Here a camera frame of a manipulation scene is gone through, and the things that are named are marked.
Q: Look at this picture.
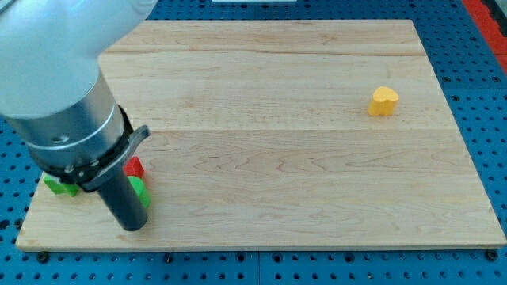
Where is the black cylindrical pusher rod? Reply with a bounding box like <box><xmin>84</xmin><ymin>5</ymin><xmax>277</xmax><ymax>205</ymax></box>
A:
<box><xmin>97</xmin><ymin>171</ymin><xmax>148</xmax><ymax>231</ymax></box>

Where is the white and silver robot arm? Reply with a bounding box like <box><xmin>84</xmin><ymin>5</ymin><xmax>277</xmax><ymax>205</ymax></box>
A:
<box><xmin>1</xmin><ymin>0</ymin><xmax>156</xmax><ymax>231</ymax></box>

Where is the light wooden board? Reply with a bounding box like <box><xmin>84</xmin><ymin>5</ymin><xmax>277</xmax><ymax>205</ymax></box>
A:
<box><xmin>16</xmin><ymin>20</ymin><xmax>506</xmax><ymax>252</ymax></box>

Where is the red block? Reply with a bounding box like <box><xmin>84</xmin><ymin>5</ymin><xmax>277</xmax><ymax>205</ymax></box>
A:
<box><xmin>123</xmin><ymin>156</ymin><xmax>145</xmax><ymax>178</ymax></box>

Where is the black clamp flange mount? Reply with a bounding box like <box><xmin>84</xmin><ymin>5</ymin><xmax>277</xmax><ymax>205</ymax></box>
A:
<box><xmin>43</xmin><ymin>105</ymin><xmax>151</xmax><ymax>192</ymax></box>

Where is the green star block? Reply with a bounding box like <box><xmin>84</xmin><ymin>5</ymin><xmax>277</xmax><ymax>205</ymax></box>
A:
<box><xmin>43</xmin><ymin>174</ymin><xmax>80</xmax><ymax>197</ymax></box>

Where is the green round block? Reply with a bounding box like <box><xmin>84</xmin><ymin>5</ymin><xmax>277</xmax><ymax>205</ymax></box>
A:
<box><xmin>128</xmin><ymin>176</ymin><xmax>151</xmax><ymax>208</ymax></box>

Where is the red strip at edge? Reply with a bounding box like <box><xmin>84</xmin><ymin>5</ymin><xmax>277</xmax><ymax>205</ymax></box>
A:
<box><xmin>462</xmin><ymin>0</ymin><xmax>506</xmax><ymax>72</ymax></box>

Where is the yellow heart block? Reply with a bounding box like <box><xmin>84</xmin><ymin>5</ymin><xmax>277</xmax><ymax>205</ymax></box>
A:
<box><xmin>367</xmin><ymin>86</ymin><xmax>399</xmax><ymax>116</ymax></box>

